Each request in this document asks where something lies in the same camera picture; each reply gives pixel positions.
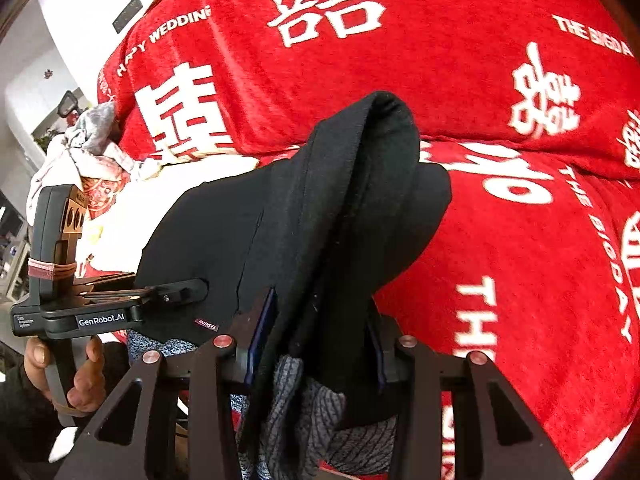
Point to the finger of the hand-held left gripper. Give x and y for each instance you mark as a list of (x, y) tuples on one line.
[(175, 292)]

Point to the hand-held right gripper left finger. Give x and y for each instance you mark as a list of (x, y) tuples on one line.
[(261, 335)]

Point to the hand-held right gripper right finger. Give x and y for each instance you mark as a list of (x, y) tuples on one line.
[(392, 360)]

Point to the black pants with grey lining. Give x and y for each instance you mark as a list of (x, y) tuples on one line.
[(300, 200)]

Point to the person's left forearm black sleeve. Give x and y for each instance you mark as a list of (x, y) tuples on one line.
[(25, 420)]

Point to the person's left hand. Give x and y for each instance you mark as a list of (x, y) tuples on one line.
[(90, 375)]

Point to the cluttered shelf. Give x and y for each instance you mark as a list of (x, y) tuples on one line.
[(12, 250)]

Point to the pile of light clothes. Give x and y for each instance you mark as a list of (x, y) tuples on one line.
[(75, 145)]

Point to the white bed sheet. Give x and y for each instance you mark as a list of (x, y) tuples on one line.
[(150, 195)]

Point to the black office chair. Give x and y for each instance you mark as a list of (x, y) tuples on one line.
[(67, 105)]

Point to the red printed blanket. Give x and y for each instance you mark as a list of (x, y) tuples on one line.
[(450, 60)]

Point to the dark wall panel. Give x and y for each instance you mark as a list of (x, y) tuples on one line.
[(128, 14)]

